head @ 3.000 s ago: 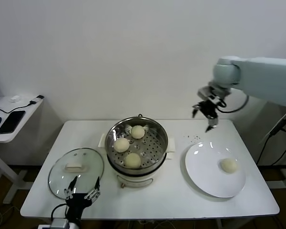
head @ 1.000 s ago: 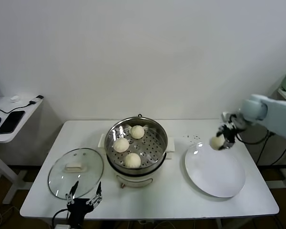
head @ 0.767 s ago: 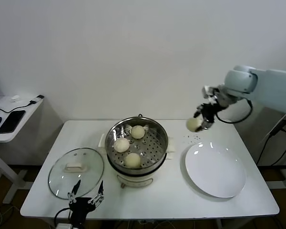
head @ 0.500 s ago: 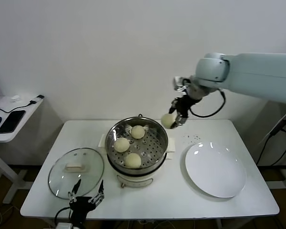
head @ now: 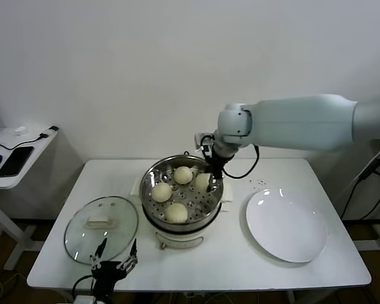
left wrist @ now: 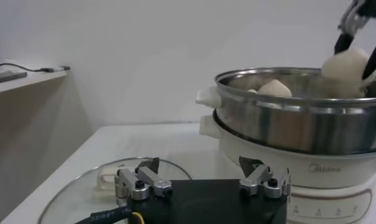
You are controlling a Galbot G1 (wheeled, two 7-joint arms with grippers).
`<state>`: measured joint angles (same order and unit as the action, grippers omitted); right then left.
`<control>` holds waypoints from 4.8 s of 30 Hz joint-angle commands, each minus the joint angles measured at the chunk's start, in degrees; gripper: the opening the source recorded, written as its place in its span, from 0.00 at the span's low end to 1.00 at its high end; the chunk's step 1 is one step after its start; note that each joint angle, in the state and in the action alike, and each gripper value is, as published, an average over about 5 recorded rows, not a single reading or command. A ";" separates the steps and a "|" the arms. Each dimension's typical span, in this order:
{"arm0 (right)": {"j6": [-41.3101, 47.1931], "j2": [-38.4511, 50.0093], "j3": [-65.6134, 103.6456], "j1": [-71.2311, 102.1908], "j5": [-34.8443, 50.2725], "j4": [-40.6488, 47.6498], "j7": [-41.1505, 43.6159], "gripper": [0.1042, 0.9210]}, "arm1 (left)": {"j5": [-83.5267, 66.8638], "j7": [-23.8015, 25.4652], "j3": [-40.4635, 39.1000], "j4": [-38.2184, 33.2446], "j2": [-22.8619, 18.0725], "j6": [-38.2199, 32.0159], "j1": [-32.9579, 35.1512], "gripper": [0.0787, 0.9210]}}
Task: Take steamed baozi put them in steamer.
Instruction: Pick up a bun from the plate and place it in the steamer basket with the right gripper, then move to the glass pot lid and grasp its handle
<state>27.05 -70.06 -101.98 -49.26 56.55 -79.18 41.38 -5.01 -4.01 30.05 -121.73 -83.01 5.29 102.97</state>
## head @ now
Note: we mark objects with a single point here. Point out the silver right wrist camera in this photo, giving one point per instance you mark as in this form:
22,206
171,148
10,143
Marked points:
202,142

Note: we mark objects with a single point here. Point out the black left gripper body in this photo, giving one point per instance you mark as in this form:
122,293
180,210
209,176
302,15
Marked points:
109,272

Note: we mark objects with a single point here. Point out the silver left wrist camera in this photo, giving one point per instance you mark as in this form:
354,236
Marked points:
85,299

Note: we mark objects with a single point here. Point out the small black adapter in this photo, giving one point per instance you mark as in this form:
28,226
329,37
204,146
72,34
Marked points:
52,128

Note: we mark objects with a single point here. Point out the white electric cooker base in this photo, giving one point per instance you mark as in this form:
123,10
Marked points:
177,237

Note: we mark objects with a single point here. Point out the black smartphone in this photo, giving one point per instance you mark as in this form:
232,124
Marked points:
15,162

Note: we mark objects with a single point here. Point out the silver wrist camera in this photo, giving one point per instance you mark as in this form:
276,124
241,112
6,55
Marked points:
85,299
202,142

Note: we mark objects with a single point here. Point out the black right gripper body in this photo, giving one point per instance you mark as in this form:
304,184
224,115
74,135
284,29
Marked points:
217,161

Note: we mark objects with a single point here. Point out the white side table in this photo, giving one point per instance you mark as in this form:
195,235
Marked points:
41,146

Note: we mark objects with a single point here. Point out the round glass pot lid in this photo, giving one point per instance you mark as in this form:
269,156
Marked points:
117,215

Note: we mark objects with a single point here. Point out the white round plate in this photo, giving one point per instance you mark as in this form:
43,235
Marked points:
285,228

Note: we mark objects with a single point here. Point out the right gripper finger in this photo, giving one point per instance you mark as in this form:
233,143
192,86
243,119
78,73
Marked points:
213,183

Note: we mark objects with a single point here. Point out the small white case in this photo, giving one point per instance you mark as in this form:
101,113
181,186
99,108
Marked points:
19,130

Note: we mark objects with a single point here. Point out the perforated steel steamer basket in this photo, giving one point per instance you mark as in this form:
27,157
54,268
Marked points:
206,202

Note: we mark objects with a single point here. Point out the white steamed baozi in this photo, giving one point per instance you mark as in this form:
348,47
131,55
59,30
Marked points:
176,213
161,192
201,182
182,175

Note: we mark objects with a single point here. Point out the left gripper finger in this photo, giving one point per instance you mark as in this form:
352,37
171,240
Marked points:
132,255
98,251

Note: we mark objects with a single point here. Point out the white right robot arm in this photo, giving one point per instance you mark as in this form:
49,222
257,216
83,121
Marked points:
304,123

